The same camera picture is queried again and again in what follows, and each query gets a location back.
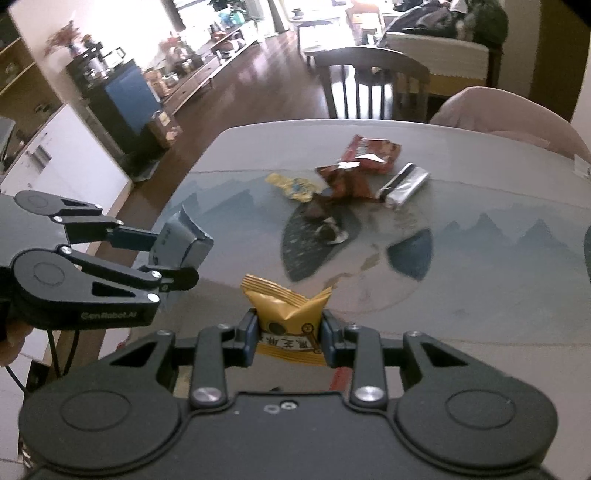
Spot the dark red snack bag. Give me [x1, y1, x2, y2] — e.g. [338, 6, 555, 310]
[315, 161, 376, 200]

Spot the vase of dried flowers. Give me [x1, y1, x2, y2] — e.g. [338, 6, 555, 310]
[46, 21, 81, 58]

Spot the white cabinet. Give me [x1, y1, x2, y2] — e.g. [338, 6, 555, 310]
[0, 104, 132, 204]

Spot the dark wooden chair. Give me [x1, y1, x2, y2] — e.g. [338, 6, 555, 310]
[305, 46, 432, 121]

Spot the silver black snack packet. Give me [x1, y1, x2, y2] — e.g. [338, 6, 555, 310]
[376, 162, 431, 207]

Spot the kettle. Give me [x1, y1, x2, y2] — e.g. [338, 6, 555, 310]
[99, 46, 127, 70]

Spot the wooden coffee table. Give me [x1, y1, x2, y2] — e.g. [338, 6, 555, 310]
[291, 7, 352, 47]

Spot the mountain print table mat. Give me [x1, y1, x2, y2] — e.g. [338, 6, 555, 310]
[166, 168, 591, 347]

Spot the black white small packet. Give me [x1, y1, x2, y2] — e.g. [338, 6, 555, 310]
[316, 217, 349, 244]

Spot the golden pastry packet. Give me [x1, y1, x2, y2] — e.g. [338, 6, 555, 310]
[240, 274, 334, 367]

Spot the dark backpack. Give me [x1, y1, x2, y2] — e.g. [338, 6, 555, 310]
[462, 0, 509, 47]

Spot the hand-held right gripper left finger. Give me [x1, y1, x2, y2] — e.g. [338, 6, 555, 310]
[108, 308, 260, 408]

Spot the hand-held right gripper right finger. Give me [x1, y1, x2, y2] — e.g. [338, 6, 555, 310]
[321, 308, 478, 411]

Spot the pink upholstered chair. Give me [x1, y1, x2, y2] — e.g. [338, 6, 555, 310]
[429, 85, 591, 160]

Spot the pile of dark clothes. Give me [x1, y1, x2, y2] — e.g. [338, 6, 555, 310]
[392, 0, 462, 34]

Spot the person's left hand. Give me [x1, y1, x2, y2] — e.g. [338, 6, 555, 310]
[0, 318, 34, 367]

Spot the dark brown small packet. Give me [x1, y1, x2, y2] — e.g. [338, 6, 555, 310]
[302, 196, 338, 220]

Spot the black blue water dispenser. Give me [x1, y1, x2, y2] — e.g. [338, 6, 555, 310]
[67, 58, 162, 158]

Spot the wooden television cabinet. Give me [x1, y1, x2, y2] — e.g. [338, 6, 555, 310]
[152, 21, 259, 114]

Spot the black cable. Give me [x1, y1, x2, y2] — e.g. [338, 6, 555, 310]
[0, 329, 80, 395]

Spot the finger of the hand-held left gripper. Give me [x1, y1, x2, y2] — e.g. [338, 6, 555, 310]
[53, 198, 160, 252]
[58, 247, 200, 306]

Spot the yellow blue candy packet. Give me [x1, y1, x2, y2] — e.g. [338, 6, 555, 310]
[265, 173, 324, 204]

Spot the sofa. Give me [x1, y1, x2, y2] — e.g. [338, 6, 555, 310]
[383, 28, 490, 86]

